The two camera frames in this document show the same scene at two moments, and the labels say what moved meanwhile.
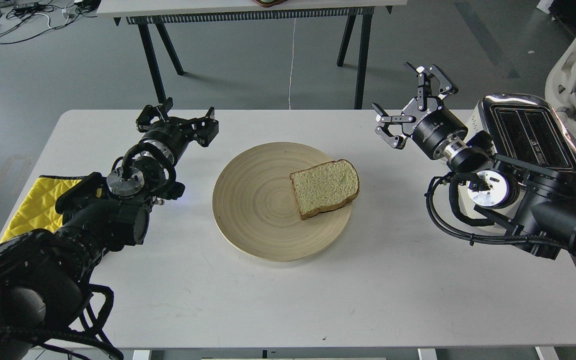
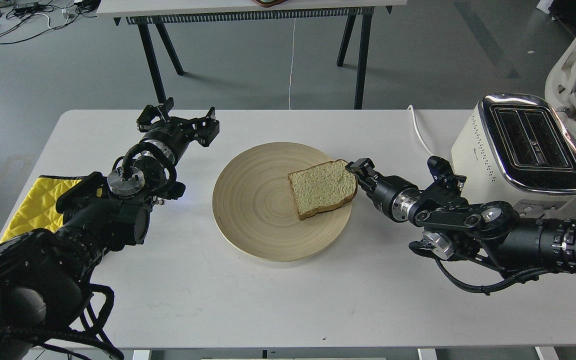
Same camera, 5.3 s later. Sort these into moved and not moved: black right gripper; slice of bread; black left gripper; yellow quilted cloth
Moved: black right gripper
Not moved: black left gripper; yellow quilted cloth; slice of bread
